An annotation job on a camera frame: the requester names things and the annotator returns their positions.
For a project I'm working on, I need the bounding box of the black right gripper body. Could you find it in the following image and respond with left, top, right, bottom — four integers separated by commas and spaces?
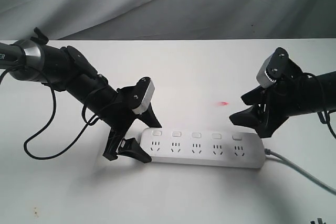
256, 59, 303, 138

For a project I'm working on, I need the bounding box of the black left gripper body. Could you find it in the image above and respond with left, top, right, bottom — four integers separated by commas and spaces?
93, 83, 140, 161

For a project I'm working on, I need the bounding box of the white five-outlet power strip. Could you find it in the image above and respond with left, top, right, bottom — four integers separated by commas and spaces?
140, 128, 266, 169

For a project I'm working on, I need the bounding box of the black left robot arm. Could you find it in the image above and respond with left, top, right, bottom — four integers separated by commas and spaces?
1, 28, 161, 163

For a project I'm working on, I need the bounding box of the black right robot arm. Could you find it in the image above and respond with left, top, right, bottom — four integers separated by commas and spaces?
229, 60, 335, 138

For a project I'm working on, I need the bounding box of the grey backdrop cloth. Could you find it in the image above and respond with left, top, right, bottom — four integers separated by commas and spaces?
1, 0, 335, 40

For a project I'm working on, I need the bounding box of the black object at bottom edge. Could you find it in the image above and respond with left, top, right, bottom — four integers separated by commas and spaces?
310, 218, 326, 224

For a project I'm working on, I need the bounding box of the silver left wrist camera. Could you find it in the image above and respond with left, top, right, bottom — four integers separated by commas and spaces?
129, 77, 155, 114

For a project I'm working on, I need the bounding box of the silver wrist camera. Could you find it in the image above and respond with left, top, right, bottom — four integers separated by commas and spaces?
129, 77, 155, 114
256, 47, 289, 89

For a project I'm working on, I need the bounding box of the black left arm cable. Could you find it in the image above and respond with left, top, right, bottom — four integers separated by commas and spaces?
0, 69, 106, 161

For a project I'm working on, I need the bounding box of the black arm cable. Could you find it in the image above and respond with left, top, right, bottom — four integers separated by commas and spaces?
0, 69, 106, 161
299, 73, 336, 141

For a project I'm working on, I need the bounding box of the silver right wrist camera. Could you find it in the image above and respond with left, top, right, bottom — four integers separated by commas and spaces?
256, 47, 289, 89

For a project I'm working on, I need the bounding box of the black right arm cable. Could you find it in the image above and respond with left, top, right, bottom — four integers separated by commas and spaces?
299, 73, 336, 141

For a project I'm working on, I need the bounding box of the grey power cord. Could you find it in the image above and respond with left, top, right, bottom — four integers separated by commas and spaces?
263, 147, 336, 193

